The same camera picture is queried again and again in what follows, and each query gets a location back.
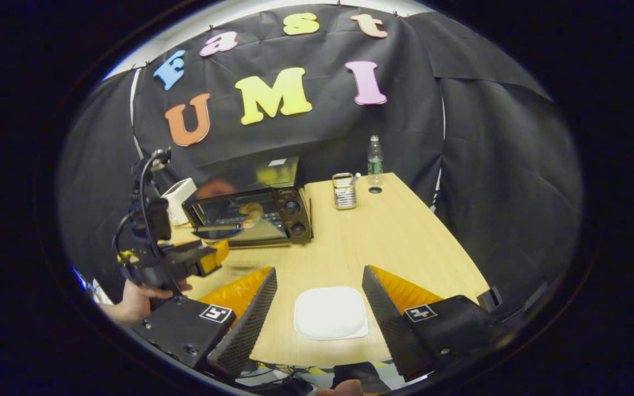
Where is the green label water bottle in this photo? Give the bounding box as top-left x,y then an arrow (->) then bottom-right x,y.
367,135 -> 384,186

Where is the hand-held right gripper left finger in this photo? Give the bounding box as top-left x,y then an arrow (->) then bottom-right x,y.
129,267 -> 278,379

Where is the white toaster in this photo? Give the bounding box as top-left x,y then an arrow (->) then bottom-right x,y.
162,178 -> 198,226

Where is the black table clamp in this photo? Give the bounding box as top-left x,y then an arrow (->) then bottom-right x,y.
332,362 -> 389,392
477,286 -> 502,312

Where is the floor cable bundle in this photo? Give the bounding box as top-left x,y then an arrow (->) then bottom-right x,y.
240,360 -> 340,388

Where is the black backdrop cloth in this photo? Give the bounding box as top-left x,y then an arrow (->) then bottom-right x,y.
57,4 -> 584,309

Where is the white plate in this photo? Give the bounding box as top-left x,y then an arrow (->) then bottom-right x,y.
294,286 -> 369,340

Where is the wire mesh holder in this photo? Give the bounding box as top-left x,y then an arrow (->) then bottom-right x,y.
332,172 -> 357,211

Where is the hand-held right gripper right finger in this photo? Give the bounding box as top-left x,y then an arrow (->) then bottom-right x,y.
362,265 -> 510,382

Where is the black electric oven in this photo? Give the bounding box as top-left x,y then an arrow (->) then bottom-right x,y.
182,157 -> 313,248

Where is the golden fried bread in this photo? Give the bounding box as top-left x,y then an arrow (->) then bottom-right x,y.
240,202 -> 265,223

